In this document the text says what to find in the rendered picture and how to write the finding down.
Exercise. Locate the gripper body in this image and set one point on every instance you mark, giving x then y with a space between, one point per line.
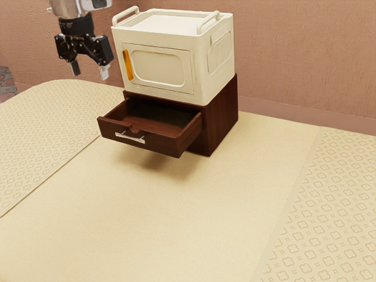
76 26

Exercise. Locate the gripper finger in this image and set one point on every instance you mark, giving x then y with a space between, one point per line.
75 68
103 50

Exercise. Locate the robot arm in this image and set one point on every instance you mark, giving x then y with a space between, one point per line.
67 7

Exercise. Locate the cream box with lid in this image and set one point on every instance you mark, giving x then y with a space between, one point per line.
164 47

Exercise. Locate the dark brown open drawer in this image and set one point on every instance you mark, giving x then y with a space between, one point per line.
152 133

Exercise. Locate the dark brown wooden cabinet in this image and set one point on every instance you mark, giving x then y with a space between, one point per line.
221 117

